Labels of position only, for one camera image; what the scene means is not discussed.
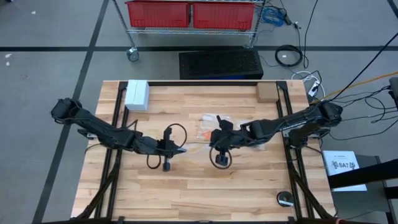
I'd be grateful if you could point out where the brown cardboard box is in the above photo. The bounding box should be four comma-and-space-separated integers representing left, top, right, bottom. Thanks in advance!
256, 82, 280, 104

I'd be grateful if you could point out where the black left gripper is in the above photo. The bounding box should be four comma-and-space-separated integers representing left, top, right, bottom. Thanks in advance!
157, 127, 188, 172

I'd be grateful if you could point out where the white cable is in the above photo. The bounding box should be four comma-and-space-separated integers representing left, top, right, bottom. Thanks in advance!
290, 70, 326, 101

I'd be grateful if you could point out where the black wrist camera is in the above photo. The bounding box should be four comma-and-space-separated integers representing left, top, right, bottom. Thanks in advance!
222, 130, 246, 147
158, 139, 174, 156

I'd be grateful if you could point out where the white printed booklet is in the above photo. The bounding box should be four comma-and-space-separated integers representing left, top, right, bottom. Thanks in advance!
322, 150, 368, 192

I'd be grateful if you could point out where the blue cable coil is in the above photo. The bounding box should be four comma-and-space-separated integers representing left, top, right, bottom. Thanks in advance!
261, 6, 285, 27

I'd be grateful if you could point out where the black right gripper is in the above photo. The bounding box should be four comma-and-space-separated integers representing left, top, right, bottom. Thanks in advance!
208, 114, 249, 166

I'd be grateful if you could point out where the red plastic bin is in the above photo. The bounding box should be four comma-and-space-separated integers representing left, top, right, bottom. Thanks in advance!
125, 0, 191, 28
192, 1, 256, 31

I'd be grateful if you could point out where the black perforated floor mat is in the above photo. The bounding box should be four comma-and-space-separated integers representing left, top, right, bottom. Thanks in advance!
178, 49, 264, 80

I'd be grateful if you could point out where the gray plastic object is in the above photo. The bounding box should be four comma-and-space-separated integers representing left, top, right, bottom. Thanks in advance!
388, 76, 398, 110

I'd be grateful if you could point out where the white power strip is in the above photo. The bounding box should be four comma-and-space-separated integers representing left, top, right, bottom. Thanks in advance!
307, 80, 321, 98

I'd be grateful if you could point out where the thin black floor cable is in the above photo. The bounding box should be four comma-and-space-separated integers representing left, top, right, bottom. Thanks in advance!
328, 118, 398, 141

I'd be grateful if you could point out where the black cable coil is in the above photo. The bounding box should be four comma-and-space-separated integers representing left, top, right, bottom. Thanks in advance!
274, 44, 304, 68

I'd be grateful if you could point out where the gray side table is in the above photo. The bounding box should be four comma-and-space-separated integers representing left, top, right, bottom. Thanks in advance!
329, 154, 394, 224

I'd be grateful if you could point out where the black aluminium table frame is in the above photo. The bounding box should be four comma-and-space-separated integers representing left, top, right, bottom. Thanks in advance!
70, 80, 338, 224

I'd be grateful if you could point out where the yellow cable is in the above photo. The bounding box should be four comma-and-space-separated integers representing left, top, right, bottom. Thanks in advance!
310, 71, 398, 103

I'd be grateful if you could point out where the chrome wire shelving rack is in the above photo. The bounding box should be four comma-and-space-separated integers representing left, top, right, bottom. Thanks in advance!
111, 0, 268, 62

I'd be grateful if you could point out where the black metal beam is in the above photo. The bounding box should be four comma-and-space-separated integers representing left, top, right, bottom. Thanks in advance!
327, 157, 398, 190

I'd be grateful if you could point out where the white rectangular box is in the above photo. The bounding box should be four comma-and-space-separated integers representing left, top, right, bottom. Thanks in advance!
124, 79, 150, 112

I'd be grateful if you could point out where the black left camera cable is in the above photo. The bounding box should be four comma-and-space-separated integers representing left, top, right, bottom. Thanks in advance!
167, 123, 188, 149

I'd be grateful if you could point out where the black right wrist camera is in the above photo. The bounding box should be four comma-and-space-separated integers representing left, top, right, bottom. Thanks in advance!
222, 130, 246, 147

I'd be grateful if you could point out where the black right camera cable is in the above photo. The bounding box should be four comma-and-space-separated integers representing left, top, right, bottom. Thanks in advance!
208, 145, 233, 170

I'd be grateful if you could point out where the thick black diagonal cable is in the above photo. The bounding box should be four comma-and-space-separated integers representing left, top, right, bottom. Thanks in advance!
331, 39, 398, 101

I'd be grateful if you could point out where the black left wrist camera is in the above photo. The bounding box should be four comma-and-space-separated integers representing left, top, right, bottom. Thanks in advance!
158, 139, 174, 156

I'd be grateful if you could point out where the black camera cable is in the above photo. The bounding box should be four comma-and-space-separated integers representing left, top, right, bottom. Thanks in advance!
208, 145, 233, 170
167, 123, 188, 149

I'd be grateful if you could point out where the small round spool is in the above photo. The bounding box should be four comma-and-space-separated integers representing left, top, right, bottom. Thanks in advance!
276, 190, 295, 208

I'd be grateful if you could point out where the long thin black cable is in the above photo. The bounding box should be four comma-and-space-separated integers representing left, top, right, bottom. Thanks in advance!
303, 0, 320, 68

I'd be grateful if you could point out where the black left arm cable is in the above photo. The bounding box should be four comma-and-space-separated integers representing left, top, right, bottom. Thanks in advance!
146, 153, 162, 170

